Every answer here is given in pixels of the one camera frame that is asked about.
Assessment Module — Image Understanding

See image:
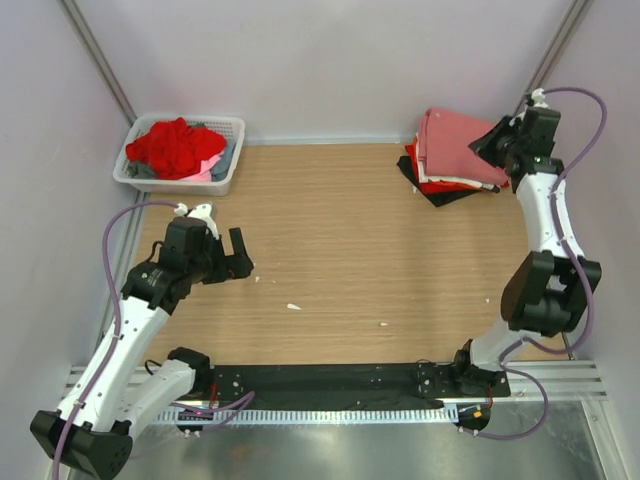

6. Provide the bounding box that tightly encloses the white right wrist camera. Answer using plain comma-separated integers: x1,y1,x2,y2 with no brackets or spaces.
524,88,549,109

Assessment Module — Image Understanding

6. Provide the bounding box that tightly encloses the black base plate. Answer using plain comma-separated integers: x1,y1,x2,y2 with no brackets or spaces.
194,360,511,412

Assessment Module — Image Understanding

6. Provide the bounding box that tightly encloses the white plastic basket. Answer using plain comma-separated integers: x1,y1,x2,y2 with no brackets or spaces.
113,114,246,196

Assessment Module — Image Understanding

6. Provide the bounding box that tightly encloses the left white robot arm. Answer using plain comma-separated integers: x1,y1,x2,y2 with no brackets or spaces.
30,217,254,479

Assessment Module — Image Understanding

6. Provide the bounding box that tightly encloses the grey cable duct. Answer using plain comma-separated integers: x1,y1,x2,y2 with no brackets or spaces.
151,404,459,427

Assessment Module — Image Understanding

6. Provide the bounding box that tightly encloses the red crumpled t shirt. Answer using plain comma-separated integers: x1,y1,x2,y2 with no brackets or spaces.
124,116,229,181

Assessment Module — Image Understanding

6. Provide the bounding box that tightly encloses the red folded t shirt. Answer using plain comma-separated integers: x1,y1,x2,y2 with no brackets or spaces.
404,143,509,194

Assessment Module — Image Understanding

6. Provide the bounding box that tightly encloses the pink t shirt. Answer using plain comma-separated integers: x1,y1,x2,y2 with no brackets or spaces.
413,107,508,185

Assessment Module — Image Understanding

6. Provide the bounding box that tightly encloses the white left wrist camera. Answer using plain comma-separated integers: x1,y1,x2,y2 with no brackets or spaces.
174,202,220,240

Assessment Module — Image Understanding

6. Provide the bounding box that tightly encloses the grey garment in basket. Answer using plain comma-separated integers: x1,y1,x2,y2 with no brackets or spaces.
127,119,239,182

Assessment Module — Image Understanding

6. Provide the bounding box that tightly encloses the black folded t shirt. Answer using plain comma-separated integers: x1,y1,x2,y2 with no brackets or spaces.
396,155,480,207

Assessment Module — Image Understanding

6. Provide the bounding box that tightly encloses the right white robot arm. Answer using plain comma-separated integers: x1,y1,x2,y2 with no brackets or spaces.
450,106,602,396

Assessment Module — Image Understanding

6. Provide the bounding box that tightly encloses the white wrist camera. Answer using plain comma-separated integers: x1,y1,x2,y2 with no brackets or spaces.
524,88,549,109
174,202,220,240

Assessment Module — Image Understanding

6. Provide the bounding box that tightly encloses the light pink garment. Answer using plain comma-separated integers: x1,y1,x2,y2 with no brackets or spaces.
183,154,221,183

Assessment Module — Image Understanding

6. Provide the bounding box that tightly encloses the white folded printed t shirt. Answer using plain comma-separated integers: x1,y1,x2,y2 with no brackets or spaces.
417,163,500,194

